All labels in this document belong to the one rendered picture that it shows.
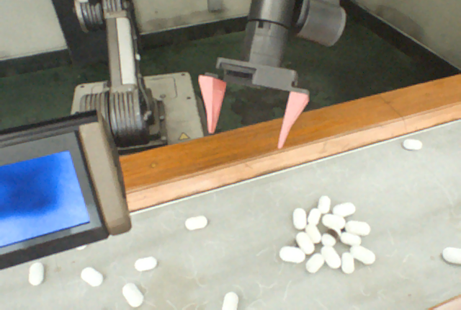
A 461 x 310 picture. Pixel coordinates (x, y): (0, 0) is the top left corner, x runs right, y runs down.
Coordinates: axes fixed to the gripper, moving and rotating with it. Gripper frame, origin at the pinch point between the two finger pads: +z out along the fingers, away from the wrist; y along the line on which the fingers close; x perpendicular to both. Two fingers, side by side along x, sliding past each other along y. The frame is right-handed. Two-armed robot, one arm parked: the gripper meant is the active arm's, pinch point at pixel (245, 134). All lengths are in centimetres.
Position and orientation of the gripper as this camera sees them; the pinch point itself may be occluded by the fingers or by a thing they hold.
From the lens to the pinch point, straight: 49.4
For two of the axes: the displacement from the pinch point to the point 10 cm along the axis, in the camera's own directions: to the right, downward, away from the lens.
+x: -2.4, 0.5, -9.7
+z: -2.0, 9.8, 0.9
